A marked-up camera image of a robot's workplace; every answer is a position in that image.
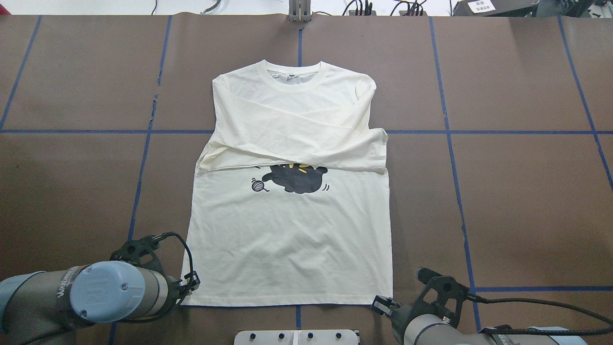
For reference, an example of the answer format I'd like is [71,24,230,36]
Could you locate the cream long-sleeve cat shirt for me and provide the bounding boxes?
[182,60,393,307]

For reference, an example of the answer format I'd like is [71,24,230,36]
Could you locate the black braided right cable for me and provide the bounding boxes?
[472,295,613,336]

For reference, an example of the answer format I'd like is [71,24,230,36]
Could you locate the black braided cable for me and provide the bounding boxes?
[153,231,194,288]
[472,295,613,336]

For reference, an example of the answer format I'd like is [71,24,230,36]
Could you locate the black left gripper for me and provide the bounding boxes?
[166,271,201,307]

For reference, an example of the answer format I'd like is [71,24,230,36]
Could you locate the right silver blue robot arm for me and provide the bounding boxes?
[371,295,586,345]

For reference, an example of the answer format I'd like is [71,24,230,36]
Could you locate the black braided left cable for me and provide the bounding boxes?
[153,231,194,288]

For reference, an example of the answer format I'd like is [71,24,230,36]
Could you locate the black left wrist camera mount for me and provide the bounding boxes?
[109,234,166,275]

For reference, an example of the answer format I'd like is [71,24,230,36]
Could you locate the grey aluminium frame post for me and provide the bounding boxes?
[288,0,312,23]

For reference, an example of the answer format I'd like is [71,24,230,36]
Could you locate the white pedestal base plate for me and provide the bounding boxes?
[234,329,361,345]

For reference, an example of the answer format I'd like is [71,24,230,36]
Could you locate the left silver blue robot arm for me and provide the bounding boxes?
[1,261,201,345]

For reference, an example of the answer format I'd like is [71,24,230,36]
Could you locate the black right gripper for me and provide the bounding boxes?
[372,295,402,319]

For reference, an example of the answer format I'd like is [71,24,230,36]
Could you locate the black box with label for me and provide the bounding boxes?
[452,0,539,17]

